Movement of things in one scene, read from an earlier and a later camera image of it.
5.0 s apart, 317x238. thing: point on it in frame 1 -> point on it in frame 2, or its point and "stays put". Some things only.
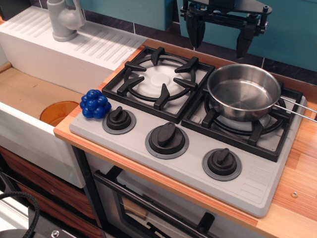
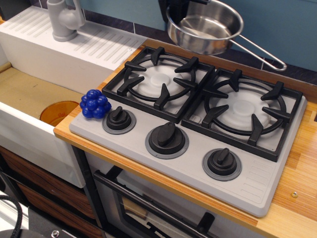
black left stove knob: (119, 121) stays put
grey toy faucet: (65, 22) stays put
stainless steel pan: (241, 92) -> (211, 28)
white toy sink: (36, 71) stays put
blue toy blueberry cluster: (94, 104) stays put
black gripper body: (247, 13) -> (178, 9)
